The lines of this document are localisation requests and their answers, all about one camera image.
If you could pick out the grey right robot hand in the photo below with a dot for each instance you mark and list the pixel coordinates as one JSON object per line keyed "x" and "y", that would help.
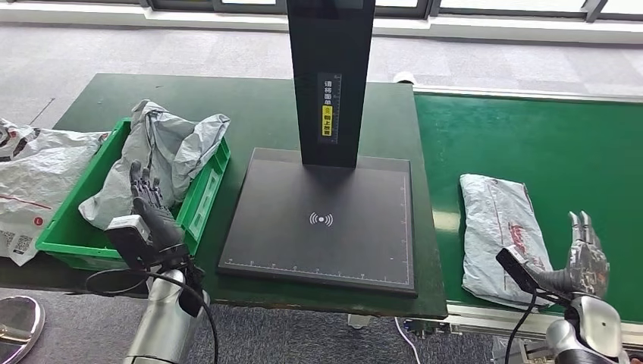
{"x": 585, "y": 271}

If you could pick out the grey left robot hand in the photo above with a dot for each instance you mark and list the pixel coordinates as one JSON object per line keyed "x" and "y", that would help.
{"x": 160, "y": 226}

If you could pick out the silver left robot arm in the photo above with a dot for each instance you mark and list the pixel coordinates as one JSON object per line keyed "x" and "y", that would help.
{"x": 160, "y": 326}

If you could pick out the grey parcel with red print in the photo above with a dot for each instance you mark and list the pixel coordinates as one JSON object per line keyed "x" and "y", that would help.
{"x": 497, "y": 221}

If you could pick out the green conveyor belt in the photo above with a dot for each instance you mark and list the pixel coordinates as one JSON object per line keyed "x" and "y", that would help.
{"x": 552, "y": 150}

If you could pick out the black inbound scanning machine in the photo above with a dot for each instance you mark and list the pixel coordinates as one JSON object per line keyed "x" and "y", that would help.
{"x": 321, "y": 241}

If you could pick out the white conveyor roller cap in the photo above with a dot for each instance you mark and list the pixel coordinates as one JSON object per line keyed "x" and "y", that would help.
{"x": 404, "y": 78}

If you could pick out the green plastic crate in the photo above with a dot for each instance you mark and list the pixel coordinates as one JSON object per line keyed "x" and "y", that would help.
{"x": 65, "y": 236}

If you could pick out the large white printed bag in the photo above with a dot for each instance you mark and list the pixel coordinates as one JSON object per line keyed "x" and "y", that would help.
{"x": 35, "y": 176}

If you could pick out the dark green table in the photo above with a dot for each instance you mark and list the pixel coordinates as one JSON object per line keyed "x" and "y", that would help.
{"x": 201, "y": 95}

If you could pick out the round chrome disc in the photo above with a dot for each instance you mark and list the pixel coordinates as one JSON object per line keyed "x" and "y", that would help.
{"x": 17, "y": 329}

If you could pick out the white table foot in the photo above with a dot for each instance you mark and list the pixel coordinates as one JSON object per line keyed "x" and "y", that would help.
{"x": 359, "y": 321}

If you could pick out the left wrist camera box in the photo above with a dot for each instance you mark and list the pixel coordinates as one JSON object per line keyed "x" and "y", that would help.
{"x": 128, "y": 241}

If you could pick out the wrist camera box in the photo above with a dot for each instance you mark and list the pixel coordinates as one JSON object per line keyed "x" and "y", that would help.
{"x": 128, "y": 241}
{"x": 515, "y": 269}

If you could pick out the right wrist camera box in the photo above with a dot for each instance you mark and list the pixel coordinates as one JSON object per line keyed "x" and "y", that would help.
{"x": 515, "y": 269}

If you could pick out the aluminium conveyor frame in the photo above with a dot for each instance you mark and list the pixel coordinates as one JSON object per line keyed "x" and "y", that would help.
{"x": 502, "y": 319}

